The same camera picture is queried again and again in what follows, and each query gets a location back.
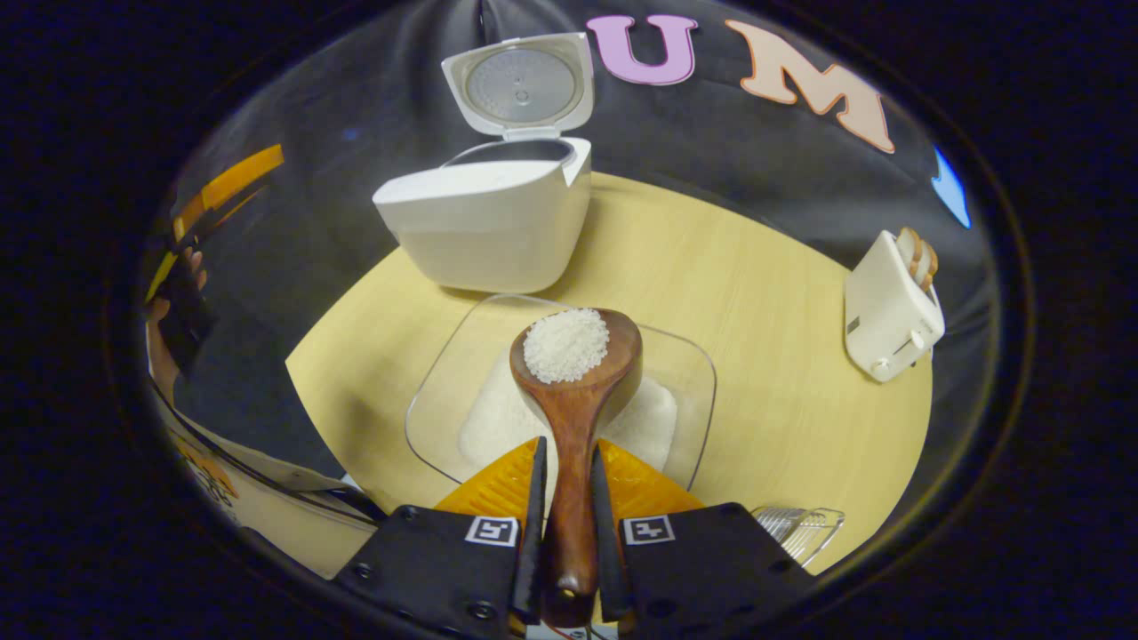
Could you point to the clear glass dish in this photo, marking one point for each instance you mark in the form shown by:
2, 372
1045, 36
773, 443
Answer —
444, 391

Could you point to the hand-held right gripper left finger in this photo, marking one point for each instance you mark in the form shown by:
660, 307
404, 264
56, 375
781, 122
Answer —
444, 569

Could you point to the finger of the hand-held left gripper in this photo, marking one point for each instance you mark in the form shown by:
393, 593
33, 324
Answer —
160, 277
236, 178

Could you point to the white rice cooker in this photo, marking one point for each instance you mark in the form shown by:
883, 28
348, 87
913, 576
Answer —
489, 222

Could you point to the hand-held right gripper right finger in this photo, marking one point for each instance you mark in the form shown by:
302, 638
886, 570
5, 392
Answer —
693, 569

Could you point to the white toaster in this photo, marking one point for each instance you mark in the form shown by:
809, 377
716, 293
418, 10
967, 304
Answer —
885, 320

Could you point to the brown wooden spoon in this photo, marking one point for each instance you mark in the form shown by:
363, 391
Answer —
573, 427

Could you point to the black backdrop cloth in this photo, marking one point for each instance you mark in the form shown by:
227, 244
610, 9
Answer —
338, 204

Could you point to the toast bread slice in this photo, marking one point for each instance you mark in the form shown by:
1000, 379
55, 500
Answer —
909, 253
929, 265

